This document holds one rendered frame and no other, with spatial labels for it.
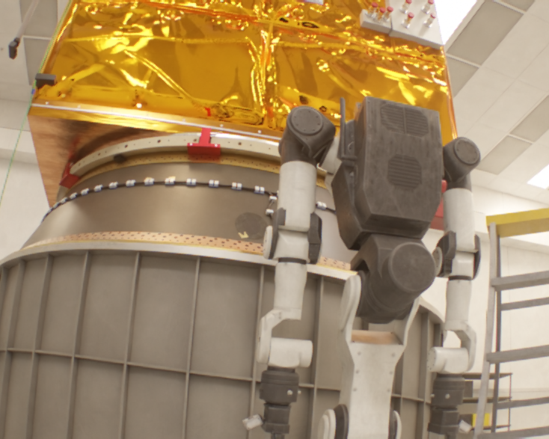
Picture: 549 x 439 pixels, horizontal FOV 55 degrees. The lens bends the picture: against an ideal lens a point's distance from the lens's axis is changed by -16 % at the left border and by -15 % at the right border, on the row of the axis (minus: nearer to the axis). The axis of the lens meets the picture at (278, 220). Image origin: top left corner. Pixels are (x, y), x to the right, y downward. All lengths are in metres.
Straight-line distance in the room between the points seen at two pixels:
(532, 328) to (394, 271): 8.87
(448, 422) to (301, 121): 0.84
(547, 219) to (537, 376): 7.64
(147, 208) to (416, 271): 1.11
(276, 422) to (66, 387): 0.80
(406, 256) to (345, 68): 1.60
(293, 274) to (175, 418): 0.63
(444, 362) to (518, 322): 8.39
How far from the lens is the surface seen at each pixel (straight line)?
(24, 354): 2.10
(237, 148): 2.28
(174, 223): 1.99
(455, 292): 1.50
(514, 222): 2.41
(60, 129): 2.53
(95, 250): 1.93
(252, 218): 2.03
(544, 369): 10.08
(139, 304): 1.85
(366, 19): 2.98
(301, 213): 1.40
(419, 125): 1.45
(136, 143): 2.39
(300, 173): 1.45
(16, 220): 8.25
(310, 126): 1.47
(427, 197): 1.39
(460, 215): 1.55
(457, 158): 1.57
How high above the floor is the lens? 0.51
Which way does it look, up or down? 24 degrees up
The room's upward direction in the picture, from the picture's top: 4 degrees clockwise
